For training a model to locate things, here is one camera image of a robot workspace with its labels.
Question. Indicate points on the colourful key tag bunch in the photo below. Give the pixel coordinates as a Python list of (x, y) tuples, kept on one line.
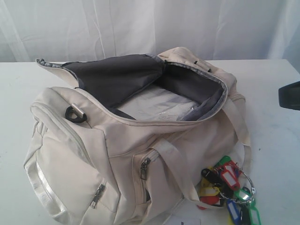
[(226, 185)]

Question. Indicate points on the cream fabric duffel bag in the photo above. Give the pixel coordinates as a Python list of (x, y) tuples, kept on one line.
[(92, 164)]

